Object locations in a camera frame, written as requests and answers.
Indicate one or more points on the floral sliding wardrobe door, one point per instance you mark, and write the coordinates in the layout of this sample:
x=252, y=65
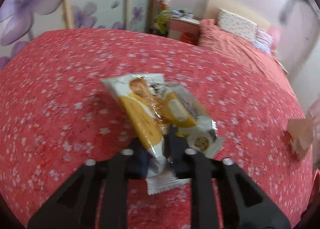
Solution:
x=24, y=20

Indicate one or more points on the white floral pillow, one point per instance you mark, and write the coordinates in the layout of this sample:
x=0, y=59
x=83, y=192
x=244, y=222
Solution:
x=237, y=25

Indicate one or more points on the yellow white snack wrapper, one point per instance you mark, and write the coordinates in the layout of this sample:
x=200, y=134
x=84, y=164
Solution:
x=153, y=105

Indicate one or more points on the coral pink bed duvet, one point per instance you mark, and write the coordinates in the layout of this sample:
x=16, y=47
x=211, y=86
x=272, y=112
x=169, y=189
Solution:
x=242, y=52

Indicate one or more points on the orange plastic laundry basket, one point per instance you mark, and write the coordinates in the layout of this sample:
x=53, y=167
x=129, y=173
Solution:
x=313, y=206

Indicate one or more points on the red floral tablecloth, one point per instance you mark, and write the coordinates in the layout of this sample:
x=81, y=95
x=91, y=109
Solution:
x=56, y=113

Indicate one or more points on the hanging plush toy organizer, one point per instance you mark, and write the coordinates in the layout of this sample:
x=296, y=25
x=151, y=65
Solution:
x=161, y=17

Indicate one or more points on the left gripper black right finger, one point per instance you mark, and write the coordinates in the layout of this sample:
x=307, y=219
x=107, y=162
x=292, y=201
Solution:
x=221, y=190

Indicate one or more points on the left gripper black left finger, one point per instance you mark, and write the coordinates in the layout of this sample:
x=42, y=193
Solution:
x=95, y=195

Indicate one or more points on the pink striped pillow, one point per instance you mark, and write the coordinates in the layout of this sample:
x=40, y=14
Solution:
x=263, y=42

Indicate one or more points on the beige pink headboard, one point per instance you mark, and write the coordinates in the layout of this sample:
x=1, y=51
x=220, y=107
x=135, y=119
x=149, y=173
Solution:
x=212, y=9

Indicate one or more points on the pink left nightstand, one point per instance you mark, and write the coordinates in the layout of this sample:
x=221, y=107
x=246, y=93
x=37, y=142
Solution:
x=184, y=30

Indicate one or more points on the crumpled white paper tissue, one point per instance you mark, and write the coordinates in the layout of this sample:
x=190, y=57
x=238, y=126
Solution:
x=303, y=135

